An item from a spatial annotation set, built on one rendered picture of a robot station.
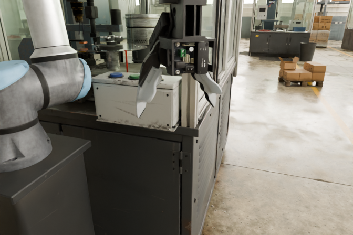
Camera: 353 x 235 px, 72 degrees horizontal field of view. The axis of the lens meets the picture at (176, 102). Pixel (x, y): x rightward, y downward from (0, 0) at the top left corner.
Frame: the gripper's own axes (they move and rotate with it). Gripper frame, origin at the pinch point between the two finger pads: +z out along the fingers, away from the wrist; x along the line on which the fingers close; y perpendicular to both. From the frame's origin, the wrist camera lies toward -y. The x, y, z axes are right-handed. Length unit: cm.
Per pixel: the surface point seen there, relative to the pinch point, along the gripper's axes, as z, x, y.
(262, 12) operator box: -34, 473, -553
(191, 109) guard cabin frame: 10.1, 14.2, -24.0
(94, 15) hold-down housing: -18, -8, -80
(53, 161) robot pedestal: 16.2, -24.9, -18.6
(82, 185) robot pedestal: 28.8, -19.7, -24.2
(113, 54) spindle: -1, -2, -76
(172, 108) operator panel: 8.7, 7.8, -23.8
